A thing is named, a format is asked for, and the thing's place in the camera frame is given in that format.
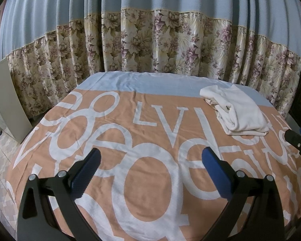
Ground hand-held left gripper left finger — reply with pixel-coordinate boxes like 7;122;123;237
16;148;106;241

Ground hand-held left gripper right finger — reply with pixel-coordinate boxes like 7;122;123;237
202;147;286;241

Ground white knit sweater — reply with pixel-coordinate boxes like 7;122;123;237
199;85;270;136

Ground peach white printed blanket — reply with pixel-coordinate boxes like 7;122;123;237
5;72;301;241

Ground beige board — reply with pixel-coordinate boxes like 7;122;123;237
0;58;32;145

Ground blue floral curtain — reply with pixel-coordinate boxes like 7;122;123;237
0;0;301;118

